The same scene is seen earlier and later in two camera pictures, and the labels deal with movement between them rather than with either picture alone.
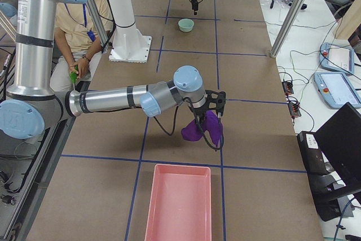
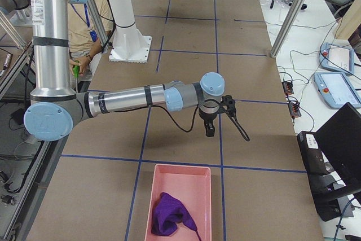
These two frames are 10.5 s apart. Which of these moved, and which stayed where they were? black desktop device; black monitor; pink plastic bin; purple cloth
Moved: purple cloth
Stayed: black desktop device; pink plastic bin; black monitor
